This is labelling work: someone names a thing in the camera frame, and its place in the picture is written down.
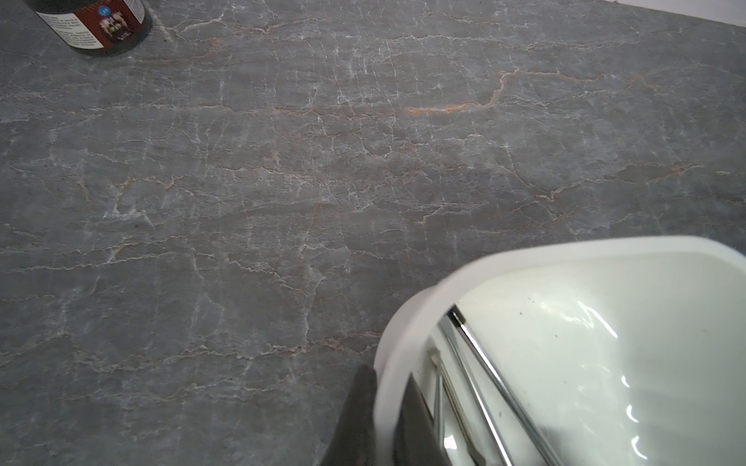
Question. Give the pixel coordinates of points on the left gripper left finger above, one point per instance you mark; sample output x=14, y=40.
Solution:
x=353, y=440

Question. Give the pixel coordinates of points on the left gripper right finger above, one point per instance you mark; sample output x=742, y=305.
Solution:
x=414, y=442

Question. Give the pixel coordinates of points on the white storage box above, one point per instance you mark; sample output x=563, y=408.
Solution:
x=622, y=351

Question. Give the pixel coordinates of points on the black jar with label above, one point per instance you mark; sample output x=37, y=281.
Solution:
x=96, y=27

